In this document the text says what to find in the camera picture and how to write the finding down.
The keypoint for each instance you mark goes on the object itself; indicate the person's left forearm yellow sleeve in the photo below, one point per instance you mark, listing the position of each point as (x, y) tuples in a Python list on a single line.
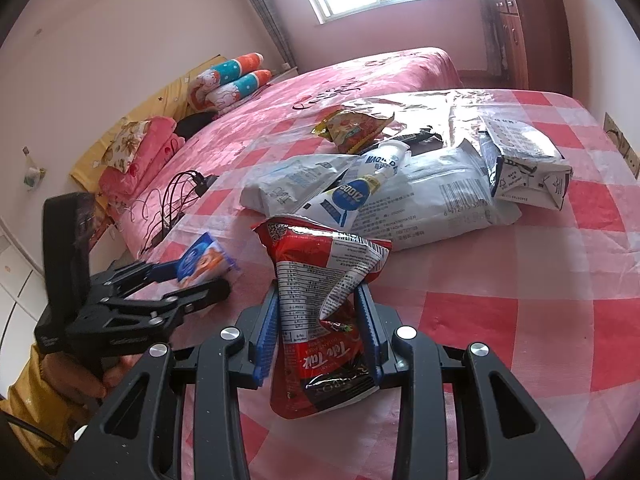
[(30, 410)]

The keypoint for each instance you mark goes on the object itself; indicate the black clothing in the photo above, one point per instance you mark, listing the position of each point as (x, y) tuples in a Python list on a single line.
[(192, 125)]

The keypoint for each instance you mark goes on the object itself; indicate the person's left hand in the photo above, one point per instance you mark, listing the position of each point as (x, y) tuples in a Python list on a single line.
[(75, 380)]

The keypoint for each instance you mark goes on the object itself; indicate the white cabinet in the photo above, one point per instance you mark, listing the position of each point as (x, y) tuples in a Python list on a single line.
[(20, 285)]

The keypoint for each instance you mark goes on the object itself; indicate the long yellow black wrapper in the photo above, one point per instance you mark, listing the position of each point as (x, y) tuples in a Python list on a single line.
[(425, 142)]

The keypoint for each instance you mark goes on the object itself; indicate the floral pillow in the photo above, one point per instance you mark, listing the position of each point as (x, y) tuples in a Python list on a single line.
[(125, 142)]

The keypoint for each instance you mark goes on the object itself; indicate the bed with pink sheet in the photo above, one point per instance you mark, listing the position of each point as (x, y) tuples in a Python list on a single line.
[(300, 85)]

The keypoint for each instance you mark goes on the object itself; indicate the dark power adapter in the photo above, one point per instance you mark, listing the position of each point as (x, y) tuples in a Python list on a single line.
[(205, 185)]

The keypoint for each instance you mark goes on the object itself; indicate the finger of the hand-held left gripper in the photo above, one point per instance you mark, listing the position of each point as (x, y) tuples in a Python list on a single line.
[(162, 271), (200, 295)]

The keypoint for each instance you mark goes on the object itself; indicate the brown wooden cabinet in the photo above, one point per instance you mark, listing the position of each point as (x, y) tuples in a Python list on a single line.
[(540, 35)]

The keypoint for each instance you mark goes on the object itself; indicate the small blue wrapper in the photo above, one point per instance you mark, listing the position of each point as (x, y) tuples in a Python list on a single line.
[(205, 260)]

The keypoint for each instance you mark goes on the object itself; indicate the large white plastic bag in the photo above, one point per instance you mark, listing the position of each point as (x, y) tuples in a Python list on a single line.
[(440, 200)]

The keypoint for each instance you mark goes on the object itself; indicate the beige wall socket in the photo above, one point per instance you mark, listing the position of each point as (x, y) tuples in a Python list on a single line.
[(620, 142)]

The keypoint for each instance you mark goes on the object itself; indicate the folded pink blanket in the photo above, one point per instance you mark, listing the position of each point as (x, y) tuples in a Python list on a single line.
[(155, 155)]

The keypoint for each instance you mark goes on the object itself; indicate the red snack bag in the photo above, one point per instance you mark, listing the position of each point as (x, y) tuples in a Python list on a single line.
[(325, 360)]

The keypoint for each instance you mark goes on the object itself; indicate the yellow headboard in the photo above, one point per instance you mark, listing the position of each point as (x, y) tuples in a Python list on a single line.
[(150, 105)]

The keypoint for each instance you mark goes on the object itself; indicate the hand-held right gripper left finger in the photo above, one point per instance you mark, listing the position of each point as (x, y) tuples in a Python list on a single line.
[(265, 340)]

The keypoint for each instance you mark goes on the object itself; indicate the cartoon print pillow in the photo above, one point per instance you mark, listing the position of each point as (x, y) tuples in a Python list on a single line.
[(240, 87), (235, 67)]

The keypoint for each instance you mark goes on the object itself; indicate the yellow snack wrapper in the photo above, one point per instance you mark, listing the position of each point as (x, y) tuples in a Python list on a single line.
[(350, 130)]

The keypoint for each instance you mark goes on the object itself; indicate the small crumpled milk carton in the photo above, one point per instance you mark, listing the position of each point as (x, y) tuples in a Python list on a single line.
[(530, 175)]

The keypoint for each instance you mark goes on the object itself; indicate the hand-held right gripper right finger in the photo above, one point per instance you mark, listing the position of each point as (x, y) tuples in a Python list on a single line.
[(369, 340)]

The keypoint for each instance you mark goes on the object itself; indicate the tall standing air conditioner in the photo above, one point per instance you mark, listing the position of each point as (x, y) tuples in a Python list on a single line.
[(265, 15)]

